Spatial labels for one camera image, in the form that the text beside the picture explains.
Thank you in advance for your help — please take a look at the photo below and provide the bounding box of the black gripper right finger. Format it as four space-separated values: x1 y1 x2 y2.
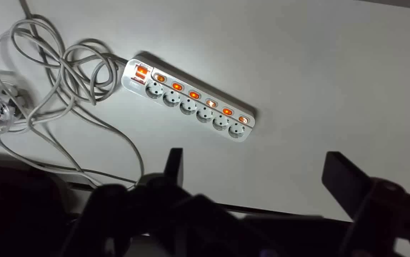
320 151 376 223

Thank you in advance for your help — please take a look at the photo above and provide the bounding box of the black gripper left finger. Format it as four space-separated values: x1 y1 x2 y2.
163 148 186 189

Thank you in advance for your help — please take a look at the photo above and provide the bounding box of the white six-socket power strip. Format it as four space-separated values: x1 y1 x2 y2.
120 51 257 145

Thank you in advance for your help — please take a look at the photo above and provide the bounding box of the thin black cable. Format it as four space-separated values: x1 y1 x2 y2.
35 162 139 186

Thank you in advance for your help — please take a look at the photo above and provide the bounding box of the white power strip cable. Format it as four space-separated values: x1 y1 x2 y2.
0 0 147 189

